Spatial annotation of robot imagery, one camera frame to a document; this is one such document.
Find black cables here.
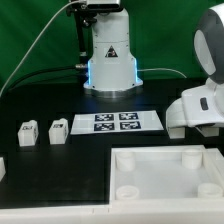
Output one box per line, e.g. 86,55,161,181
6,65,89,93

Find white block left edge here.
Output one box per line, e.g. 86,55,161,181
0,157,6,182

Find marker sheet with tags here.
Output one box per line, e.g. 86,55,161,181
71,111,163,135

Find white cable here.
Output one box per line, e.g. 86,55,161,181
0,0,88,98

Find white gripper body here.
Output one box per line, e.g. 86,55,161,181
166,81,224,128

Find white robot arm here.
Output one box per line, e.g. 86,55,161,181
85,0,224,128

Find white square tabletop part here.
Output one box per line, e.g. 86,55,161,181
110,145,224,201

